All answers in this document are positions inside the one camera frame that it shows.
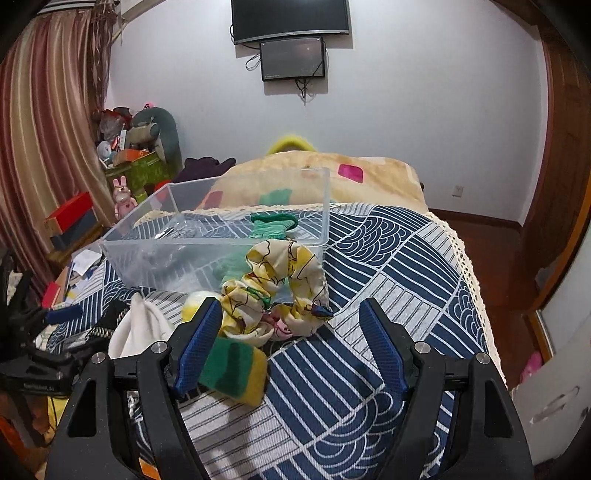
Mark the dark purple garment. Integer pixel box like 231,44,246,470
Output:
172,157,236,183

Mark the yellow floral fabric scrunchie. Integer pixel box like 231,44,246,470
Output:
219,239,334,347

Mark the green cardboard box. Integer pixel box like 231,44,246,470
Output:
104,152,170,197

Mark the yellow foam arch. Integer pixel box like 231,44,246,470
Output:
266,134,317,155

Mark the white drawstring pouch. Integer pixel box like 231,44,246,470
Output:
108,293,174,359

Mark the green hair tie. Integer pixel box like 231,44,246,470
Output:
248,212,300,240

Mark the wall power outlet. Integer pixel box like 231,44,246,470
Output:
452,185,464,198

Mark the clear plastic storage bin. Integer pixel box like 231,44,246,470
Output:
98,168,331,293

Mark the white wardrobe door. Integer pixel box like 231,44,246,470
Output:
525,228,590,363

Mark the pink rabbit toy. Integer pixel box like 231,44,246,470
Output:
112,175,137,221

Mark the beige plush blanket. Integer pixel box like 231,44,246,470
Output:
204,151,429,214

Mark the yellow felt ball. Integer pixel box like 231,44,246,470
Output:
181,290,221,323

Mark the red shoe box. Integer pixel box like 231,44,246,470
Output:
43,192,93,237

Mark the striped brown curtain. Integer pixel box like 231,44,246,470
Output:
1,1,117,292

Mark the brown wooden door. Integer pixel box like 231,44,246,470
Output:
523,27,590,297

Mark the black wall television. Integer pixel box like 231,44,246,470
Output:
231,0,351,44

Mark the small wall monitor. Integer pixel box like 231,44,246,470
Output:
259,37,325,82

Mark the green yellow sponge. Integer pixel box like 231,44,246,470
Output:
198,337,267,407

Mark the blue white patterned tablecloth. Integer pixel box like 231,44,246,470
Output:
45,202,505,480

